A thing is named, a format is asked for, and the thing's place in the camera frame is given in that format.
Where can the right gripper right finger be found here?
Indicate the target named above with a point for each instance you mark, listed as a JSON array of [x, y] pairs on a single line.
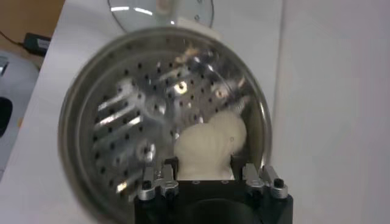
[[278, 187]]

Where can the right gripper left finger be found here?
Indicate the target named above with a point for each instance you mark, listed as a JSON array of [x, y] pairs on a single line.
[[146, 188]]

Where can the white steamed baozi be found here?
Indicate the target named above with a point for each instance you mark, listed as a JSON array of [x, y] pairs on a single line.
[[198, 155], [234, 131]]

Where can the glass pot lid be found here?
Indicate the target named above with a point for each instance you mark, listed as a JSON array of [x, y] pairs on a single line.
[[137, 18]]

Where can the perforated steel steamer basket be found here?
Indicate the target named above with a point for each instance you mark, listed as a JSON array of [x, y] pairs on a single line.
[[122, 121]]

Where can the black power adapter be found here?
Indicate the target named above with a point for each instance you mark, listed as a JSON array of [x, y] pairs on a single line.
[[37, 44]]

